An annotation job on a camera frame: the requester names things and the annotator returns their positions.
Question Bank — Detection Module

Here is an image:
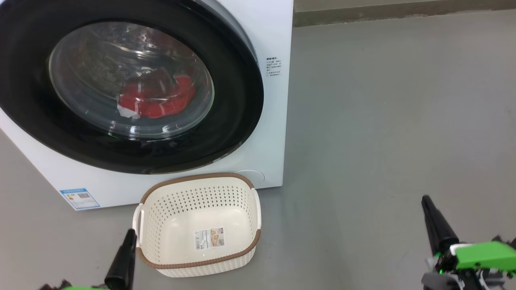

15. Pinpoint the round white filter cover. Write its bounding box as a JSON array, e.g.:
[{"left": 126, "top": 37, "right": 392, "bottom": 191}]
[{"left": 234, "top": 169, "right": 266, "bottom": 190}]

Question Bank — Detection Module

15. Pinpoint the grey skirting board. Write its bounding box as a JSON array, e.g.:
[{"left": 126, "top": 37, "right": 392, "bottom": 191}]
[{"left": 293, "top": 0, "right": 516, "bottom": 28}]

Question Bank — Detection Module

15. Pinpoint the black round washer door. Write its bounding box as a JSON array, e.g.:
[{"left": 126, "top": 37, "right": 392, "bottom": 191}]
[{"left": 0, "top": 0, "right": 265, "bottom": 174}]

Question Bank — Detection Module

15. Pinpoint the blue energy label sticker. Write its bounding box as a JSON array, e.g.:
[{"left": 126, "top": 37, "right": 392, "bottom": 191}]
[{"left": 60, "top": 188, "right": 100, "bottom": 210}]

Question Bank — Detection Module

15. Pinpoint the cream perforated basket brown rim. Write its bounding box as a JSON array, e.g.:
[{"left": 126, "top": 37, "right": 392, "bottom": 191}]
[{"left": 132, "top": 172, "right": 262, "bottom": 278}]

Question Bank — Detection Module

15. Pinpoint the paper product label sticker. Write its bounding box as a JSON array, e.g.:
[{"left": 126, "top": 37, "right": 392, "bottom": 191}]
[{"left": 194, "top": 227, "right": 225, "bottom": 251}]

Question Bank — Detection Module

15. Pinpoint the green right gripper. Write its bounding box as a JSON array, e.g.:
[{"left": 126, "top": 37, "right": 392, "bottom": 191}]
[{"left": 421, "top": 195, "right": 516, "bottom": 290}]

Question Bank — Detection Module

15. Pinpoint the red and white garment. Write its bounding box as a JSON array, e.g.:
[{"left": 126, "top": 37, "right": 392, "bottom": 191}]
[{"left": 117, "top": 70, "right": 197, "bottom": 119}]

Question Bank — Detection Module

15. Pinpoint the white washing machine body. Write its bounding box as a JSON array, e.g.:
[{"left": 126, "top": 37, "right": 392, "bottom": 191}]
[{"left": 0, "top": 0, "right": 295, "bottom": 211}]

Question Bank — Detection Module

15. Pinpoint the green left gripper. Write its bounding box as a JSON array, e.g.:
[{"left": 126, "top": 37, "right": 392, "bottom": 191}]
[{"left": 72, "top": 229, "right": 137, "bottom": 290}]

